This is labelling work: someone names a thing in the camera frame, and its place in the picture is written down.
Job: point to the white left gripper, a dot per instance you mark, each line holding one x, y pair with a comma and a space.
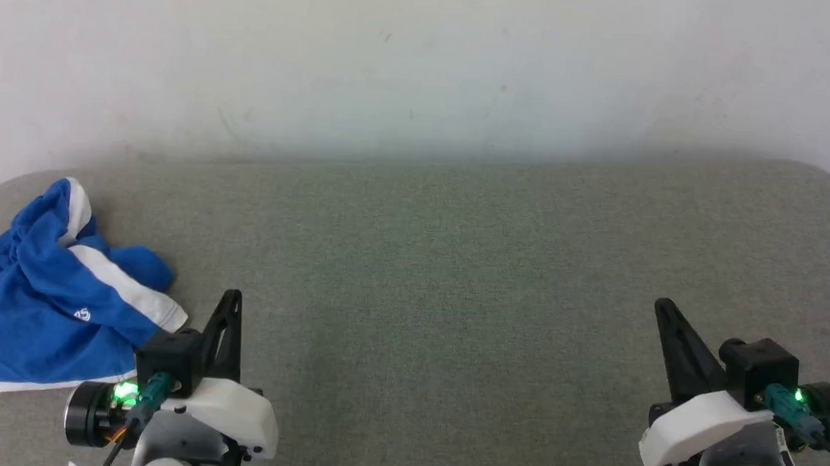
235, 412

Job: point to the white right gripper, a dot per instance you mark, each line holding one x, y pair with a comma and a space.
703, 426

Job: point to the blue shorts with white trim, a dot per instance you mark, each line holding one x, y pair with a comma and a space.
35, 298

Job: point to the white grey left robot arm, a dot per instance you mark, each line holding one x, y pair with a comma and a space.
176, 448

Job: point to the grey fabric sofa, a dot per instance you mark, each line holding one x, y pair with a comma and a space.
454, 299

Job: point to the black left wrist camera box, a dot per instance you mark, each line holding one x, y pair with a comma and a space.
167, 355

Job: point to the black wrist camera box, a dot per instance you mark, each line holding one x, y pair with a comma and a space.
759, 368
167, 355

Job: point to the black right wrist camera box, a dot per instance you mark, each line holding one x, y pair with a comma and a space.
759, 368

